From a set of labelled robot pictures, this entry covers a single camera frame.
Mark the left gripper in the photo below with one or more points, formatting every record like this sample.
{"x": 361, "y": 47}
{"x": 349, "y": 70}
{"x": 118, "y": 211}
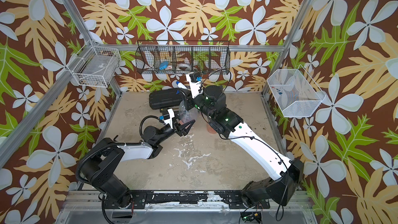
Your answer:
{"x": 176, "y": 128}

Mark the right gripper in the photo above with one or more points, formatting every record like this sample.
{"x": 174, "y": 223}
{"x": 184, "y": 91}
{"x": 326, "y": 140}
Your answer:
{"x": 190, "y": 101}

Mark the blue white spray nozzle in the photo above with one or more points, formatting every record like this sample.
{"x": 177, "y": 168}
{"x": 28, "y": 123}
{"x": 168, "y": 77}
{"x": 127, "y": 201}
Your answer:
{"x": 180, "y": 85}

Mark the clear blue spray bottle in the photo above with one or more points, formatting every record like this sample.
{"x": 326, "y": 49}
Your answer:
{"x": 187, "y": 115}

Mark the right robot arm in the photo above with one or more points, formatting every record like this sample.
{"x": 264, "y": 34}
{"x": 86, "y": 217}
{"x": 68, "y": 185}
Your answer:
{"x": 284, "y": 174}

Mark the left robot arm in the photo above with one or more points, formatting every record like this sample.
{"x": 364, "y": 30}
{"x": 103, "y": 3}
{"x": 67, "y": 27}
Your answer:
{"x": 97, "y": 167}

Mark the orange translucent spray bottle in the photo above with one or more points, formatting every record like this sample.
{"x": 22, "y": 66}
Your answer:
{"x": 210, "y": 129}

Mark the black plastic case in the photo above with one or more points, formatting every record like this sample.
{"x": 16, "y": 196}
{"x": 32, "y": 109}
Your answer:
{"x": 164, "y": 99}

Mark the white tape roll in basket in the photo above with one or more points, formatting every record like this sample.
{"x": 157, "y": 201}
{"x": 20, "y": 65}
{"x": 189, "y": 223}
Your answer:
{"x": 183, "y": 67}

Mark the blue round item in basket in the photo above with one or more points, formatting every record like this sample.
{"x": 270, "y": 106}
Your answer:
{"x": 164, "y": 65}

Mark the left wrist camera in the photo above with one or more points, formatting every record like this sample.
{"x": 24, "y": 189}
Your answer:
{"x": 165, "y": 119}

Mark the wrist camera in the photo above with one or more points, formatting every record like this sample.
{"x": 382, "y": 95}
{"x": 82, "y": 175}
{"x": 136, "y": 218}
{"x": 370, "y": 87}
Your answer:
{"x": 165, "y": 119}
{"x": 195, "y": 81}

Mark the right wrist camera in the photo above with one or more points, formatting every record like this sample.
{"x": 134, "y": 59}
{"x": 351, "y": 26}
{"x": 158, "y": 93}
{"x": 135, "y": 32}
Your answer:
{"x": 195, "y": 81}

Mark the black wire wall basket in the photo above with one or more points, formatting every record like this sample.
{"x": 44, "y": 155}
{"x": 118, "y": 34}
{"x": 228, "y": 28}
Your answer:
{"x": 203, "y": 56}

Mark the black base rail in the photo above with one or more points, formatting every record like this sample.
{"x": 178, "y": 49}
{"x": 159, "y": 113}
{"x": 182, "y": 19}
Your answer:
{"x": 232, "y": 199}

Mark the white wire basket left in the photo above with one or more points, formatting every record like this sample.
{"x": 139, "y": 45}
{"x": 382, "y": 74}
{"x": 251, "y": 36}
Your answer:
{"x": 95, "y": 66}

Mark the white wire basket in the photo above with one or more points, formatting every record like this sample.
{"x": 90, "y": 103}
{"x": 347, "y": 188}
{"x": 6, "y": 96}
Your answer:
{"x": 95, "y": 66}
{"x": 295, "y": 92}

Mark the white wire basket right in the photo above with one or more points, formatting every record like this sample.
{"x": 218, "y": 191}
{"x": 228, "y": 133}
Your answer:
{"x": 295, "y": 92}

